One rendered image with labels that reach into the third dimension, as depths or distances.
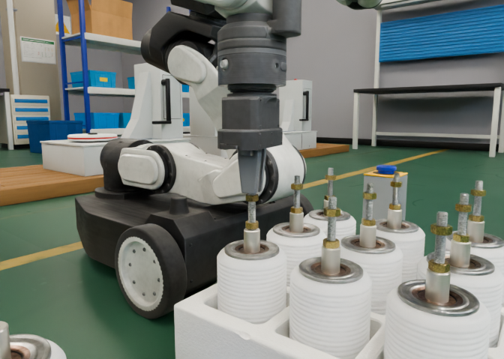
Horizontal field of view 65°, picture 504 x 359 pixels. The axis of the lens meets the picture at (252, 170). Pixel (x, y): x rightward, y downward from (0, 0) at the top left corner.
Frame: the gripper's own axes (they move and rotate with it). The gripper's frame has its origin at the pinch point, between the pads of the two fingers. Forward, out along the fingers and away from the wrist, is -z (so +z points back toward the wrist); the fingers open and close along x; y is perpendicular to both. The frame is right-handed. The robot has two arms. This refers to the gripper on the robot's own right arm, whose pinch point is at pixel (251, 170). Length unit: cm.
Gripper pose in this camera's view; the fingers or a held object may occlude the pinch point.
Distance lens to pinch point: 52.7
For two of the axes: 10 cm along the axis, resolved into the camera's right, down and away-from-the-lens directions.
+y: -9.2, -0.6, 3.9
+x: 4.0, -1.3, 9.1
